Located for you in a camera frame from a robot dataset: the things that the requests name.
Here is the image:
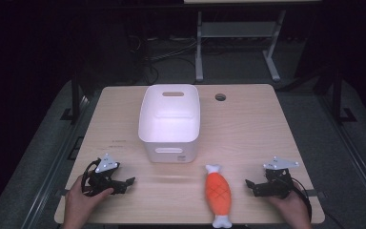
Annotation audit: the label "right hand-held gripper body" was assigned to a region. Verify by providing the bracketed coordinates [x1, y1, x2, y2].
[253, 156, 300, 199]

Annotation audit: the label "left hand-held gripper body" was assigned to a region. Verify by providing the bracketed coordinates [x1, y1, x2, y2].
[84, 153, 129, 196]

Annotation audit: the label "orange toy meat bone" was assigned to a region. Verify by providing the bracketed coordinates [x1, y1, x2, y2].
[204, 163, 234, 229]

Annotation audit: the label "white plastic bin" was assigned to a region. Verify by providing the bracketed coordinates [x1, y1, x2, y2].
[137, 83, 202, 164]

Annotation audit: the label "person's right hand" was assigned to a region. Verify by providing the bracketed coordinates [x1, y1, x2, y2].
[266, 182, 314, 229]

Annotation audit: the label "person's left hand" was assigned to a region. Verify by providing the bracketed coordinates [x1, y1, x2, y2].
[62, 175, 114, 229]

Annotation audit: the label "grey metal stand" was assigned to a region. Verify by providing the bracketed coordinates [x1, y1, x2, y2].
[193, 9, 288, 83]

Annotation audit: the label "black cable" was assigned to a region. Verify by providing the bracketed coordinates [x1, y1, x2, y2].
[290, 177, 314, 223]
[80, 157, 103, 196]

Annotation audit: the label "black metal post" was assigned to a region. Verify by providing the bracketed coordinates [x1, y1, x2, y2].
[60, 71, 85, 123]
[330, 68, 358, 123]

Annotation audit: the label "black floor cables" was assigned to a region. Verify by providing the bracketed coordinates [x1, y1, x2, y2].
[127, 32, 201, 84]

